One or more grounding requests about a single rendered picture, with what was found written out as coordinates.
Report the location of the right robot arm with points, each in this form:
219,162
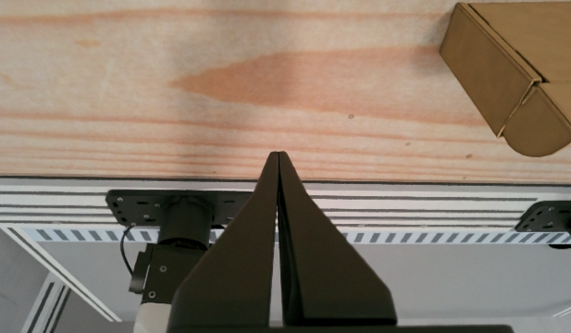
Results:
546,216

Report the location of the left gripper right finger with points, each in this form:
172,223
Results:
329,282

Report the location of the brown cardboard box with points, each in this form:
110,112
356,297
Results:
489,62

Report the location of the grey aluminium extrusion bar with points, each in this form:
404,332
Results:
41,194

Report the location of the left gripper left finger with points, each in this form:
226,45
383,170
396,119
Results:
232,281

